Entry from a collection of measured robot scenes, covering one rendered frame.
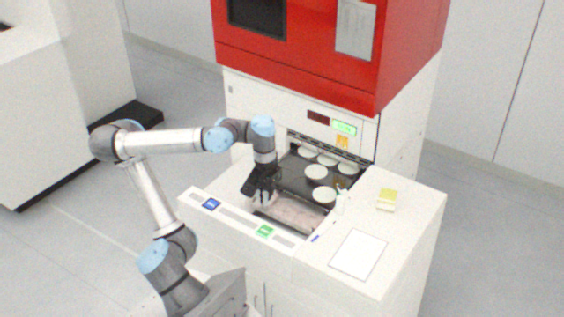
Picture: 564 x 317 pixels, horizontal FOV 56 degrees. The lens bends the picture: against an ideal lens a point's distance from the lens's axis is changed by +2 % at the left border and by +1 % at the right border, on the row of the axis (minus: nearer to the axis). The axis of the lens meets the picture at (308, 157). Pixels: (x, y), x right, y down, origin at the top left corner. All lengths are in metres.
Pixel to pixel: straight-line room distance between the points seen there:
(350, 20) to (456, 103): 1.92
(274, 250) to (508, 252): 1.86
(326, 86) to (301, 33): 0.23
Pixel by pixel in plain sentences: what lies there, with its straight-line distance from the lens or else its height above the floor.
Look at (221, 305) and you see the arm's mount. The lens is 1.78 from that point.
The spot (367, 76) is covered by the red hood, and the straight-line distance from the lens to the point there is 2.01.
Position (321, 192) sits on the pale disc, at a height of 0.90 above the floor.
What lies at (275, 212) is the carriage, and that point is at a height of 0.88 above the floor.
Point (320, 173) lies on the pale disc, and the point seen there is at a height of 0.90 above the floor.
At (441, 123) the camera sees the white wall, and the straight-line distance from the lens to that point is 3.87.
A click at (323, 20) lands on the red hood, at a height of 1.58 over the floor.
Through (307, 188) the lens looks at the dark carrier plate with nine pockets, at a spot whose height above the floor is 0.90.
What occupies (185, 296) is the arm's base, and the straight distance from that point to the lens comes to 1.75.
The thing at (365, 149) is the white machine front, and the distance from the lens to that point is 2.26.
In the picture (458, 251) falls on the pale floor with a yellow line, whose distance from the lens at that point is 3.34.
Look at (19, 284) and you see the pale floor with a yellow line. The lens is 3.38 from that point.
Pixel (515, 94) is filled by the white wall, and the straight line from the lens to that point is 3.60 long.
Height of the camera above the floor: 2.40
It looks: 39 degrees down
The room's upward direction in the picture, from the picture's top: 2 degrees clockwise
